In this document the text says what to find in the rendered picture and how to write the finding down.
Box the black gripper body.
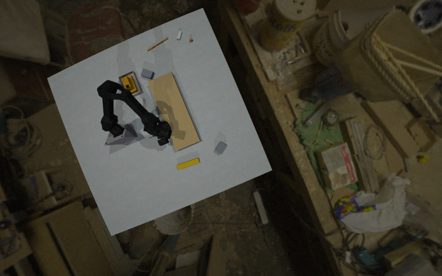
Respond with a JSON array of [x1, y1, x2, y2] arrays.
[[155, 134, 169, 146]]

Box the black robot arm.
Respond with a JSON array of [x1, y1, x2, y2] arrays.
[[97, 80, 172, 139]]

